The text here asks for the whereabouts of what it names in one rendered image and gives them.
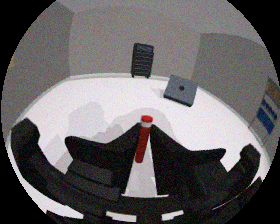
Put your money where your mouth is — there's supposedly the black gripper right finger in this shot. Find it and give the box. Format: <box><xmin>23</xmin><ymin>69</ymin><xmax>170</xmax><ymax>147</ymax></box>
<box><xmin>150</xmin><ymin>123</ymin><xmax>226</xmax><ymax>196</ymax></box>

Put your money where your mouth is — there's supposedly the red peg with white band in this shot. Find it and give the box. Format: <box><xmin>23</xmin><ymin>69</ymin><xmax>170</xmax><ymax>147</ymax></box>
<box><xmin>135</xmin><ymin>116</ymin><xmax>152</xmax><ymax>163</ymax></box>

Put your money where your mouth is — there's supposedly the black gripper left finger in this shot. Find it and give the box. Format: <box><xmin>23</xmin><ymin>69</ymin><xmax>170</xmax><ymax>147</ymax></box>
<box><xmin>64</xmin><ymin>122</ymin><xmax>141</xmax><ymax>194</ymax></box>

